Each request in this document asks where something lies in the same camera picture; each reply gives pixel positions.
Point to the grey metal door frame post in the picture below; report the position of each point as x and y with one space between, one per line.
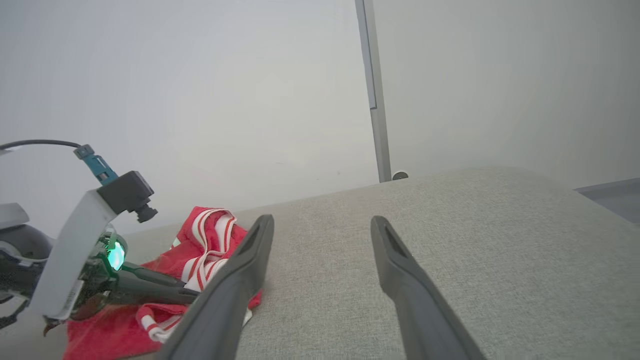
376 75

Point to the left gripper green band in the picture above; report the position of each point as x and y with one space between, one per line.
97 280

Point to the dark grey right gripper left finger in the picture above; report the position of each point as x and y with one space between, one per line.
225 310

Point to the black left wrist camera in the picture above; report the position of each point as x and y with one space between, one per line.
125 192

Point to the red garment with white stripes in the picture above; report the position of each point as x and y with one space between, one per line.
100 335

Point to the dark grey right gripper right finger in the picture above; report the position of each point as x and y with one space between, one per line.
420 315

